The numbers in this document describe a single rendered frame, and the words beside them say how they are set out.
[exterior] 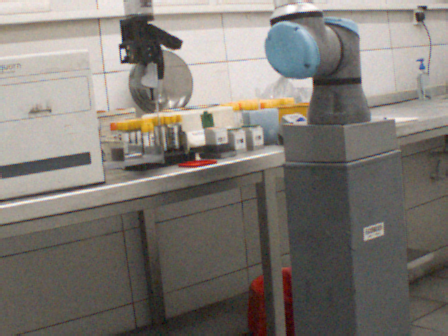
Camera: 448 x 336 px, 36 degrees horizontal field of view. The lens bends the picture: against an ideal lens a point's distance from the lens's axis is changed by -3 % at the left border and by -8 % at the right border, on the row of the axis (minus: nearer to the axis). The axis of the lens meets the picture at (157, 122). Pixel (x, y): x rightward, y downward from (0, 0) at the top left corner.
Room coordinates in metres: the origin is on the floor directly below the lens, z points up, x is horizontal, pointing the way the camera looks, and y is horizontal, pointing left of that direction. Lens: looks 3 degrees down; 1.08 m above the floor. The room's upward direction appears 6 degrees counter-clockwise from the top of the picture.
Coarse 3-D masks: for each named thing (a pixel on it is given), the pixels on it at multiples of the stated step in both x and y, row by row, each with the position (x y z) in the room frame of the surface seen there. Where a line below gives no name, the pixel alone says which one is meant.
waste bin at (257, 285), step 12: (288, 276) 2.23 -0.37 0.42; (252, 288) 2.06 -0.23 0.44; (288, 288) 2.22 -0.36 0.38; (252, 300) 2.06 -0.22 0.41; (264, 300) 1.98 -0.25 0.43; (288, 300) 1.92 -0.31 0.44; (252, 312) 2.08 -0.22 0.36; (264, 312) 1.98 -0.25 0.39; (288, 312) 1.92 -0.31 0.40; (252, 324) 2.11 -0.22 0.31; (264, 324) 1.98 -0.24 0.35; (288, 324) 1.92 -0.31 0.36
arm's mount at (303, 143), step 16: (288, 128) 1.60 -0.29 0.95; (304, 128) 1.55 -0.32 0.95; (320, 128) 1.51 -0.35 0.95; (336, 128) 1.47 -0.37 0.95; (352, 128) 1.47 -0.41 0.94; (368, 128) 1.50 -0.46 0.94; (384, 128) 1.54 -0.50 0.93; (288, 144) 1.60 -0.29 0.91; (304, 144) 1.56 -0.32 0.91; (320, 144) 1.52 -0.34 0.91; (336, 144) 1.48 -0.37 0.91; (352, 144) 1.47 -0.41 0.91; (368, 144) 1.50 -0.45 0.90; (384, 144) 1.54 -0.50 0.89; (288, 160) 1.60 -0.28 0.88; (304, 160) 1.56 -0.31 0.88; (320, 160) 1.52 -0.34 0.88; (336, 160) 1.48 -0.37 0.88; (352, 160) 1.47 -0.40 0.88
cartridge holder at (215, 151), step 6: (204, 144) 1.87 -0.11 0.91; (210, 144) 1.85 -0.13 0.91; (216, 144) 1.83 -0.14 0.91; (222, 144) 1.84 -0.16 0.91; (228, 144) 1.85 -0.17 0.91; (204, 150) 1.87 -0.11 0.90; (210, 150) 1.85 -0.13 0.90; (216, 150) 1.83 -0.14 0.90; (222, 150) 1.84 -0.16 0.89; (228, 150) 1.85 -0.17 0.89; (234, 150) 1.84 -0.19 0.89; (204, 156) 1.87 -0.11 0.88; (210, 156) 1.85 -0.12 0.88; (216, 156) 1.83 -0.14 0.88; (222, 156) 1.82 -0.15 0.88
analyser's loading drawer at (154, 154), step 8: (128, 144) 1.71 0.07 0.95; (136, 144) 1.68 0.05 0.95; (112, 152) 1.68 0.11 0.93; (120, 152) 1.65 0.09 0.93; (128, 152) 1.71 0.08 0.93; (136, 152) 1.68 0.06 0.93; (152, 152) 1.72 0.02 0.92; (160, 152) 1.69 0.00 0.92; (112, 160) 1.68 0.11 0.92; (120, 160) 1.65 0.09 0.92; (128, 160) 1.64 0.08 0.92; (136, 160) 1.65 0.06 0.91; (144, 160) 1.66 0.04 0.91; (152, 160) 1.68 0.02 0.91; (160, 160) 1.70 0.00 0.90; (104, 168) 1.61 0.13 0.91; (112, 168) 1.62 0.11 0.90
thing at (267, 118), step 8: (248, 112) 2.01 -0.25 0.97; (256, 112) 2.01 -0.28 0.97; (264, 112) 2.02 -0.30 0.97; (272, 112) 2.04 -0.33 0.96; (248, 120) 2.01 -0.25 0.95; (256, 120) 2.01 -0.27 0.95; (264, 120) 2.02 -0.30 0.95; (272, 120) 2.03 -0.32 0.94; (264, 128) 2.02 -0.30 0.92; (272, 128) 2.03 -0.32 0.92; (264, 136) 2.02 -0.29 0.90; (272, 136) 2.03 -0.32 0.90
